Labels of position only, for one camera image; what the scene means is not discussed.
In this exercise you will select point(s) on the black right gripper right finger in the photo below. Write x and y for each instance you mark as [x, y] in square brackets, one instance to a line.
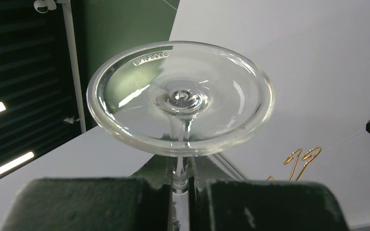
[220, 203]

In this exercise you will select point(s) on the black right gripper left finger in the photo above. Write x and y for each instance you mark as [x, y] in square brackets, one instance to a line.
[140, 202]

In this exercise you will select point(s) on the gold wire rack wooden base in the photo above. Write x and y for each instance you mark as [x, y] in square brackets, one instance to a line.
[298, 161]

